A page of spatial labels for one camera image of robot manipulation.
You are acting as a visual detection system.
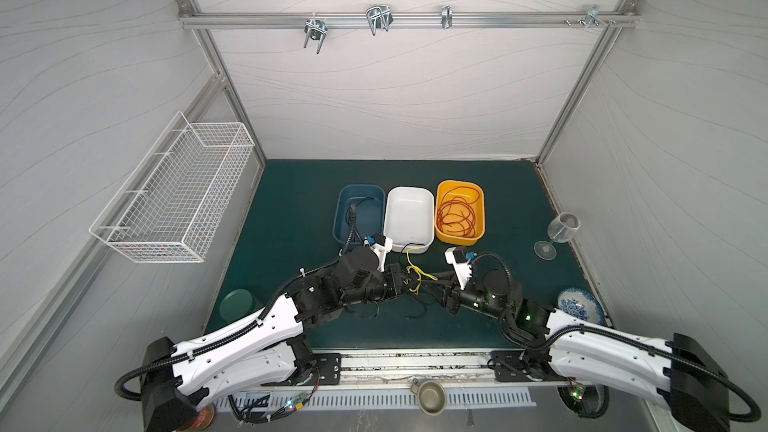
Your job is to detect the yellow cable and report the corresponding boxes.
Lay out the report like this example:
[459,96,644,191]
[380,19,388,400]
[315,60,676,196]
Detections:
[405,248,439,296]

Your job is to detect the red cable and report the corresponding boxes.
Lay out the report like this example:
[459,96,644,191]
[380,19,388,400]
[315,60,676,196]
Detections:
[435,187,481,239]

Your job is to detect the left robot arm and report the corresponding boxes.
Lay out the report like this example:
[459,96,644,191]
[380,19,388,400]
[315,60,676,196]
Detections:
[114,234,407,431]

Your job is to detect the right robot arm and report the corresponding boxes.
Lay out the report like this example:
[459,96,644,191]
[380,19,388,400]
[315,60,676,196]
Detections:
[422,247,762,431]

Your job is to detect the white plastic bin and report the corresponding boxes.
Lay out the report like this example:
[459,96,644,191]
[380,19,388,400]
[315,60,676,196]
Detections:
[383,186,435,255]

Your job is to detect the yellow plastic bin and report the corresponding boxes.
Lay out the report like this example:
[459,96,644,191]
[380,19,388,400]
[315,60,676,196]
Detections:
[434,180,486,246]

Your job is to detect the blue plastic bin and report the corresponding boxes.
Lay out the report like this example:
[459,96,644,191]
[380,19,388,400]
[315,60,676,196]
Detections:
[333,184,386,247]

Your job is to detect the olive round cup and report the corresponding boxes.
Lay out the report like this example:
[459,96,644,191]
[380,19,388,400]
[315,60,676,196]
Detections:
[410,379,447,416]

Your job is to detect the blue white patterned plate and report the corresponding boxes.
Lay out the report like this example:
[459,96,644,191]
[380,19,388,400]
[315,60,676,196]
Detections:
[557,287,607,326]

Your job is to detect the clear wine glass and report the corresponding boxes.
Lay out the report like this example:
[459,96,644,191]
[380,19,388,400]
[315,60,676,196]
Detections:
[534,212,581,261]

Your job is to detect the green round lid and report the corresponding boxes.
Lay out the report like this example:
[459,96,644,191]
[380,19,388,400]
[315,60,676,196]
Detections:
[218,288,260,323]

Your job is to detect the sauce bottle yellow cap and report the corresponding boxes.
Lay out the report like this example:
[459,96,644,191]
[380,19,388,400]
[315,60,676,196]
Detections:
[177,405,215,432]

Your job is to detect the metal U-bolt hook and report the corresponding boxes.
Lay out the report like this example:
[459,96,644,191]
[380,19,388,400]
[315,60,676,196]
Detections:
[365,4,393,36]

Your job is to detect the metal clamp hook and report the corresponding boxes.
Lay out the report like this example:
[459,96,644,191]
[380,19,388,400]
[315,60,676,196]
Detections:
[303,18,328,54]

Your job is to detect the right metal clamp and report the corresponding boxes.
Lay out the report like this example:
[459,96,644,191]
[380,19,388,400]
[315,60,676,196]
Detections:
[563,5,619,30]

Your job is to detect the aluminium crossbar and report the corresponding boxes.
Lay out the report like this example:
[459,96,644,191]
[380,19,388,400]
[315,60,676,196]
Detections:
[179,6,641,31]

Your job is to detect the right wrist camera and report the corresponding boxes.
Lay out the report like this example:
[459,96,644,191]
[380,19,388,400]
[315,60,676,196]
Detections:
[444,246,476,290]

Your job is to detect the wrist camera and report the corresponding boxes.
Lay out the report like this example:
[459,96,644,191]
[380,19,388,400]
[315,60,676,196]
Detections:
[365,233,393,272]
[444,246,476,290]

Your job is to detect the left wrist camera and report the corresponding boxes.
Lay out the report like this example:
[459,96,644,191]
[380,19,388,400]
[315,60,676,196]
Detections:
[365,233,393,272]

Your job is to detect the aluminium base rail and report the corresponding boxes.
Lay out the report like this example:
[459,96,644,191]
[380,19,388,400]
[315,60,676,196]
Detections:
[210,349,604,413]

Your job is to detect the white wire basket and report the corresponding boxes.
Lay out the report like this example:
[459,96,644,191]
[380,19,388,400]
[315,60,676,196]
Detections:
[89,111,254,264]

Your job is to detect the small metal bracket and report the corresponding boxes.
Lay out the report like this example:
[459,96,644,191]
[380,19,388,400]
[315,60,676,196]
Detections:
[441,5,453,30]

